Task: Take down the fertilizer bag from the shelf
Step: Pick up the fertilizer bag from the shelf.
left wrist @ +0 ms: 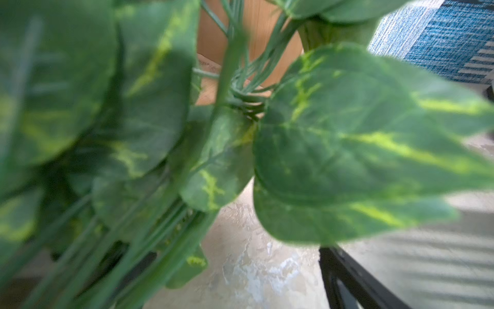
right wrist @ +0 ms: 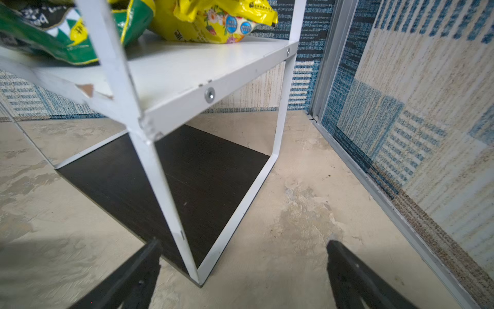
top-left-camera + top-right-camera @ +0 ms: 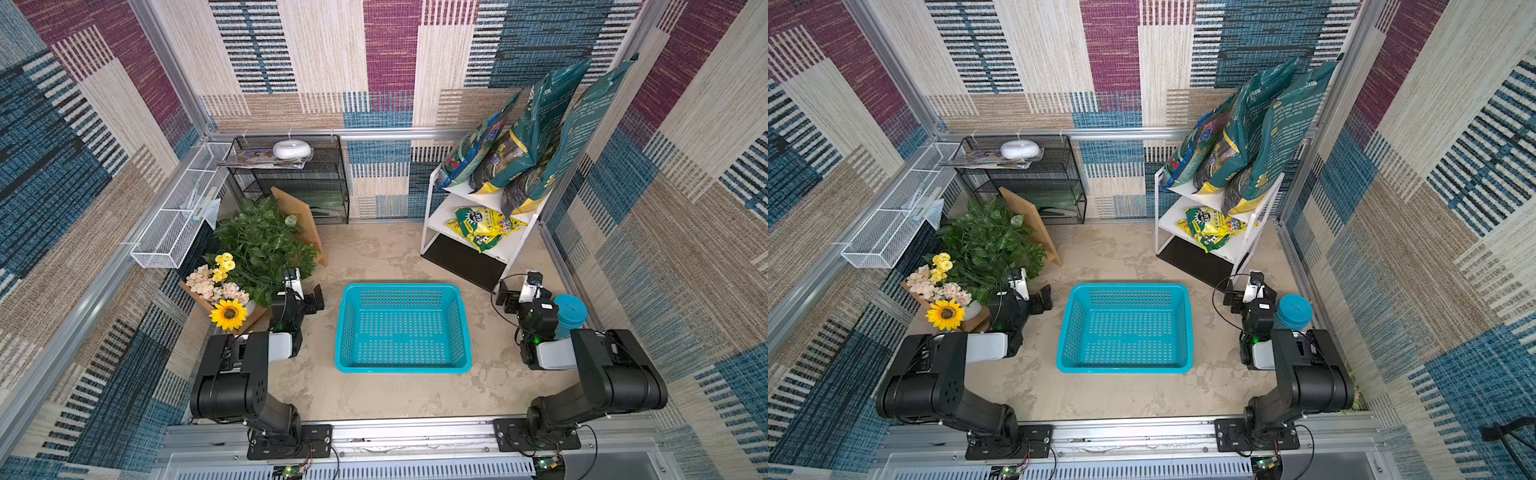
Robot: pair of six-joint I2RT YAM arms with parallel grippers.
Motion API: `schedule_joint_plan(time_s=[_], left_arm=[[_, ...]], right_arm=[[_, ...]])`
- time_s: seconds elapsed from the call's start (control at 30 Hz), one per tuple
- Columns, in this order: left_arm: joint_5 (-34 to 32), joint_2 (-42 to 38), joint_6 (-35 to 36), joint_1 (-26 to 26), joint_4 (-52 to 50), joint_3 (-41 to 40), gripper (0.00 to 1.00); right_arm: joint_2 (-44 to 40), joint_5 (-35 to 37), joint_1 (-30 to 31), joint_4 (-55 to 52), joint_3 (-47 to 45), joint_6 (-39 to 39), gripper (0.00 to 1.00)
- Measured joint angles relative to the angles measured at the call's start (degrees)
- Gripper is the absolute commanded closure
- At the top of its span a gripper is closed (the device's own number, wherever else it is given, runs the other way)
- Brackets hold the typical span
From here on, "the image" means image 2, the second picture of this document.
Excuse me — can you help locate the white metal shelf unit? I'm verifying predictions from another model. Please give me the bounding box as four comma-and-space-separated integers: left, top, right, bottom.
1, 1, 306, 287

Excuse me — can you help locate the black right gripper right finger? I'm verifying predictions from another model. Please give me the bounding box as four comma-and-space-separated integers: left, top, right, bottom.
326, 240, 416, 308

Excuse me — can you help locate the green yellow fertilizer bag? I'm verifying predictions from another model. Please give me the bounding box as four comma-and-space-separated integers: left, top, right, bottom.
1, 1, 156, 66

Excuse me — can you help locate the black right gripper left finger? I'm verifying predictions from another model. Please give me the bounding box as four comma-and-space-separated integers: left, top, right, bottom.
71, 239, 162, 308

